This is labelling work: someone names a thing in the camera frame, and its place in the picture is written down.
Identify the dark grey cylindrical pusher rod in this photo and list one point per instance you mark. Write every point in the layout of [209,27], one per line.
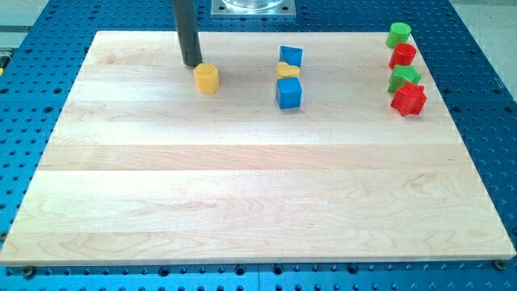
[186,27]

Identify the yellow hexagon block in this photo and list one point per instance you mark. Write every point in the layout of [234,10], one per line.
[206,77]

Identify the blue cube block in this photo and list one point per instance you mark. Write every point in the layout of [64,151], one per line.
[288,93]

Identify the yellow heart block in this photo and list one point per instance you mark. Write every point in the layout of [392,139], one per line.
[284,70]

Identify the blue triangular block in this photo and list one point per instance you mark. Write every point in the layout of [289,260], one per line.
[291,55]

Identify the light wooden board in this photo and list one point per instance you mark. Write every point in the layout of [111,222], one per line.
[144,169]

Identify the green cylinder block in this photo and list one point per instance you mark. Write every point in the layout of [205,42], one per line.
[398,33]

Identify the red cylinder block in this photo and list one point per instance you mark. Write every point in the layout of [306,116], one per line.
[403,54]

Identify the green star block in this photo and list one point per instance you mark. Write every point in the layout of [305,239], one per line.
[401,75]

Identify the red star block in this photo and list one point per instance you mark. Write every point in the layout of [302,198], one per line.
[409,99]

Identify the left board stop bolt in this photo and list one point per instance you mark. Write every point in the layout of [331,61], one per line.
[28,271]

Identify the board stop bolt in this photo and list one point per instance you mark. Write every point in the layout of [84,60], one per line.
[28,271]
[500,264]

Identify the right board stop bolt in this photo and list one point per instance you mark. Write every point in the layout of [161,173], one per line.
[500,264]

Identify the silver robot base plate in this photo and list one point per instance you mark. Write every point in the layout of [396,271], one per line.
[227,9]

